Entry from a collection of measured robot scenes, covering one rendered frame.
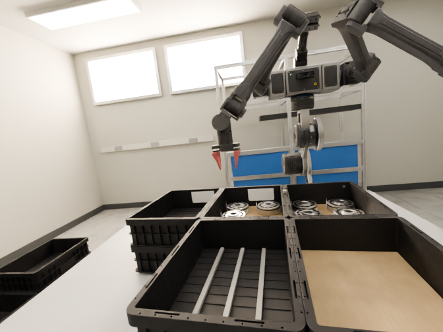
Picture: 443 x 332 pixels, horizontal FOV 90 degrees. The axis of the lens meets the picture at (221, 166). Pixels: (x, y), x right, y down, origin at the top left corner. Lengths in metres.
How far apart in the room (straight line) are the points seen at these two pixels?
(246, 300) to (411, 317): 0.32
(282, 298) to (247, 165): 2.36
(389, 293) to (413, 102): 3.87
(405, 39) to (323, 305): 0.87
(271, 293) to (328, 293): 0.13
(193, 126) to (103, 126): 1.63
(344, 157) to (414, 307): 2.51
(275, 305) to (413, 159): 4.04
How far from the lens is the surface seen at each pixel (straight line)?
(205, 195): 1.17
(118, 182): 4.50
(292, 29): 0.95
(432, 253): 0.68
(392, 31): 1.05
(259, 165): 2.85
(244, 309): 0.58
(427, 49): 1.08
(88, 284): 1.08
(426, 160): 4.55
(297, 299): 0.44
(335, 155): 3.01
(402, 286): 0.69
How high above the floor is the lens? 1.22
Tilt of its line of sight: 9 degrees down
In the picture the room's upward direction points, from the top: 6 degrees counter-clockwise
